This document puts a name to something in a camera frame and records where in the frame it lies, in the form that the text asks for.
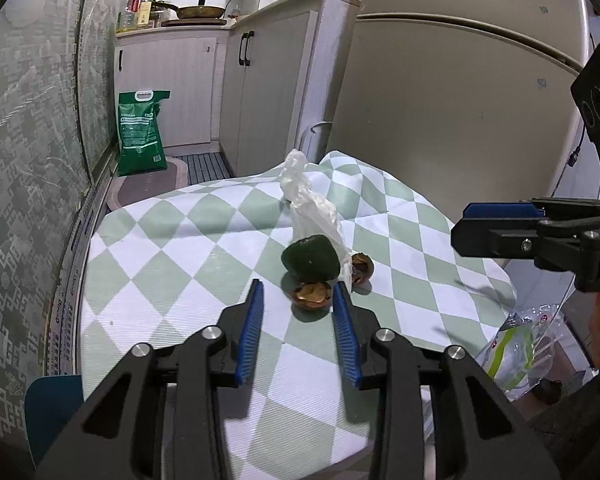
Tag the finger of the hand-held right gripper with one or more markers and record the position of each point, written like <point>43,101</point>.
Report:
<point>500,210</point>
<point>480,240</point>

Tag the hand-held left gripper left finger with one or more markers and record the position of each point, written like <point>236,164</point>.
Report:
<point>247,330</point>

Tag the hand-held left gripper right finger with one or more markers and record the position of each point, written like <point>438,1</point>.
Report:
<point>347,340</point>

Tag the brown fruit shell half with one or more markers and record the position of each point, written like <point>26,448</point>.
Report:
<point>312,296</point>
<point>362,270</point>

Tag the dark green round object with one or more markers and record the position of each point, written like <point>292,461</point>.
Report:
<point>310,257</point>

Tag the clear plastic trash bag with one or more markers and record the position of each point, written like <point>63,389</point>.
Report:
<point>515,355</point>

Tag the white plastic bag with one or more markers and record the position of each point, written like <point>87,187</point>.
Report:
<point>312,210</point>

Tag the green white checkered tablecloth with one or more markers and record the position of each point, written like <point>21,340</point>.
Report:
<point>180,270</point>

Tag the beige refrigerator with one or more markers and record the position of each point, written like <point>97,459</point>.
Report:
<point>455,110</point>

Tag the dark brown round object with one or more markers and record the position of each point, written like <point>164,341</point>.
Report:
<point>549,390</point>

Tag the grey striped floor mat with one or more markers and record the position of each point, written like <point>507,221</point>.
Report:
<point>207,167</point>

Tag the grey oval floor mat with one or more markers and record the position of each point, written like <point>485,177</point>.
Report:
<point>145,185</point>

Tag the blue chair seat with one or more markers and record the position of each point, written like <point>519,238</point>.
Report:
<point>52,410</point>

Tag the green rice bag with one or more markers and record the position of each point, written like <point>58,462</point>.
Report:
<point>140,135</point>

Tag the white kitchen cabinet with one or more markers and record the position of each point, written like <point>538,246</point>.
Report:
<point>275,75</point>
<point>175,90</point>

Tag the patterned frosted glass door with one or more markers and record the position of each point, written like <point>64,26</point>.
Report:
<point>20,185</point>
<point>105,60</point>

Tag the frying pan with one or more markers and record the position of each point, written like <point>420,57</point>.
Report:
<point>200,11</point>

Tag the yellow oil bottle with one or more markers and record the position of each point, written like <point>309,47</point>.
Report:
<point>146,7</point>

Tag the clear bottle with red label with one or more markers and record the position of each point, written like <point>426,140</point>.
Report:
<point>131,7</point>

